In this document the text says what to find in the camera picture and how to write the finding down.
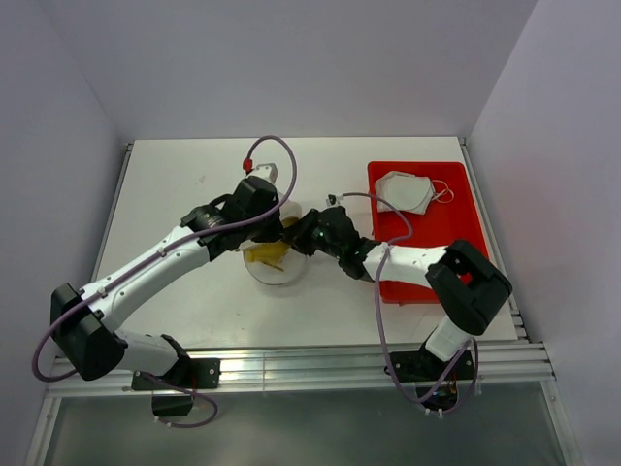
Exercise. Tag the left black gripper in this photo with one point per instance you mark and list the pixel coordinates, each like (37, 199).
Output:
(275, 233)

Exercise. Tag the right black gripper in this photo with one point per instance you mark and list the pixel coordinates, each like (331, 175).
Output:
(297, 234)

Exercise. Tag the yellow bra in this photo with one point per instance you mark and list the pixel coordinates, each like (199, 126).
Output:
(269, 254)

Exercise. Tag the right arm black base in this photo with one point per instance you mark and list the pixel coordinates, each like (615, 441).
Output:
(453, 382)

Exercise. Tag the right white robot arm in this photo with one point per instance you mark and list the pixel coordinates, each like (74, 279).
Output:
(470, 289)

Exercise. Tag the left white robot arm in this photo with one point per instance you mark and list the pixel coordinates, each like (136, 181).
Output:
(87, 322)

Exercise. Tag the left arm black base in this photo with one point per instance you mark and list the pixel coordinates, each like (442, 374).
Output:
(175, 394)

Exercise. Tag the white folded bra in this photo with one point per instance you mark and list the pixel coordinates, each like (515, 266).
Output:
(409, 193)

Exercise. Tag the red plastic tray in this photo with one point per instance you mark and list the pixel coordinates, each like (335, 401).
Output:
(444, 221)

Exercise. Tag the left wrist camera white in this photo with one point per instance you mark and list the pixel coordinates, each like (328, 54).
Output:
(262, 175)

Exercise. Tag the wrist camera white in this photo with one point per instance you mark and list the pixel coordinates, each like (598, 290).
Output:
(262, 175)
(334, 200)

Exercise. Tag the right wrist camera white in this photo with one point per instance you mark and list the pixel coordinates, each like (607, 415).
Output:
(334, 200)

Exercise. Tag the aluminium rail frame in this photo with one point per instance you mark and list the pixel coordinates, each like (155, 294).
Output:
(508, 356)

